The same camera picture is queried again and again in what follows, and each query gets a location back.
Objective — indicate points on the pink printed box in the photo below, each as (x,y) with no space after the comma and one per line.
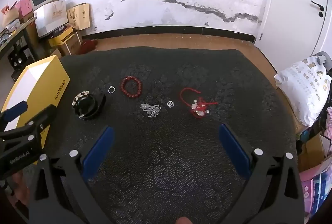
(316,187)

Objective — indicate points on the person's left hand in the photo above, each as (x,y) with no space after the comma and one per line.
(19,190)

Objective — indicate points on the small silver charm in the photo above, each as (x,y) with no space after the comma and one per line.
(170,103)

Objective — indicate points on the white printed bag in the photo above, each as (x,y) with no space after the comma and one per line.
(303,89)

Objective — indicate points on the red cloth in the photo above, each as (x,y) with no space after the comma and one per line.
(89,46)

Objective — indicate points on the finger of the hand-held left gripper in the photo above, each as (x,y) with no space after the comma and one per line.
(16,108)
(39,119)

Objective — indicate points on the straw basket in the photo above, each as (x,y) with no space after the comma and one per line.
(10,13)

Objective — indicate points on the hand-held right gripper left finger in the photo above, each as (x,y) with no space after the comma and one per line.
(99,148)

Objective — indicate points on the brown cardboard box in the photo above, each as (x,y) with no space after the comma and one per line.
(74,45)

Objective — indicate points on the yellow box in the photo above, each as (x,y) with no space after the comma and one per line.
(51,83)

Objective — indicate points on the brown paper bag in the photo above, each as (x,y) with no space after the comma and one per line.
(79,15)

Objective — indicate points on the black desk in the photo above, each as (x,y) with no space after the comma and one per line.
(13,37)

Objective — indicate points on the large cardboard box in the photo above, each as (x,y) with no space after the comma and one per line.
(311,151)

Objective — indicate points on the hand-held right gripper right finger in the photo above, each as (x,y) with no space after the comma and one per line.
(233,148)

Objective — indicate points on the flat black box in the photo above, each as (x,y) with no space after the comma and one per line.
(58,29)

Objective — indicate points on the white paper bag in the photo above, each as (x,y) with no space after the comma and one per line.
(50,17)

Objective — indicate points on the black watch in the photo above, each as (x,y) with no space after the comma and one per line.
(90,108)

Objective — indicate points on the open cardboard box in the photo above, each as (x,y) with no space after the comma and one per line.
(56,52)

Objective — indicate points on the black speaker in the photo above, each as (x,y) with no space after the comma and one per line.
(18,61)

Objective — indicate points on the yellow carton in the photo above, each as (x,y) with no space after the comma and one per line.
(62,37)

